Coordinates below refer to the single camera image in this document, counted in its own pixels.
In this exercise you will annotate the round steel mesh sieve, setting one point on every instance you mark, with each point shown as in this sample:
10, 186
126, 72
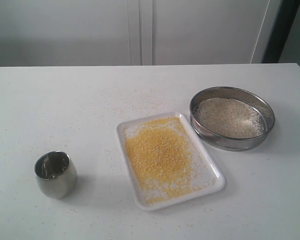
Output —
244, 96

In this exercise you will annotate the stainless steel cup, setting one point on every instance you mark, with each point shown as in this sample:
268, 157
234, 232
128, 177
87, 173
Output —
55, 174

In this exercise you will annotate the yellow and white grain mixture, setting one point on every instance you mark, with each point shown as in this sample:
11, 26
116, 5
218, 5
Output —
229, 118

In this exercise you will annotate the yellow millet grains on tray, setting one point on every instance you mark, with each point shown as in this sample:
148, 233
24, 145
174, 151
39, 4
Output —
165, 161

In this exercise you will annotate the white plastic tray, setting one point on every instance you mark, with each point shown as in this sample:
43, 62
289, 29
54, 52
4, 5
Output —
217, 186

